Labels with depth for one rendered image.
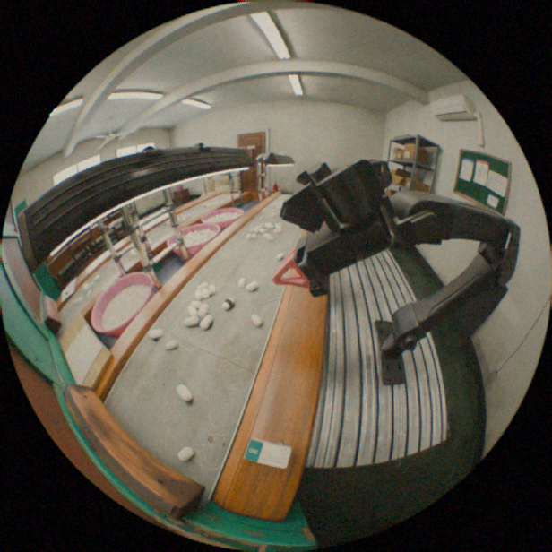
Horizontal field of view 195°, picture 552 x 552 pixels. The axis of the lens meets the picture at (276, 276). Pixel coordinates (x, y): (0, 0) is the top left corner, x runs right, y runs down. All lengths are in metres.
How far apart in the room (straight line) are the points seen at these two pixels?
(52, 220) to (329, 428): 0.53
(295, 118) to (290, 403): 5.38
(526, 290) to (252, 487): 1.96
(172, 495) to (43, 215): 0.33
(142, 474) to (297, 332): 0.37
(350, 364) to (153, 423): 0.45
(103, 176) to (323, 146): 5.05
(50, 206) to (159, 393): 0.35
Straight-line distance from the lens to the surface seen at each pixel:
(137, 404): 0.42
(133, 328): 0.48
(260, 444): 0.27
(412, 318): 0.39
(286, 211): 0.21
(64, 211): 0.24
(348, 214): 0.21
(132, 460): 0.31
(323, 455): 0.41
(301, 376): 0.30
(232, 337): 0.37
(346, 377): 0.43
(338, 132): 5.24
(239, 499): 0.33
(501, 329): 1.99
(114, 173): 0.27
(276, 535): 0.32
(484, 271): 0.40
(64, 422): 0.39
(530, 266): 1.93
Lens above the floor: 1.06
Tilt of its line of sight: 40 degrees down
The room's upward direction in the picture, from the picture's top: straight up
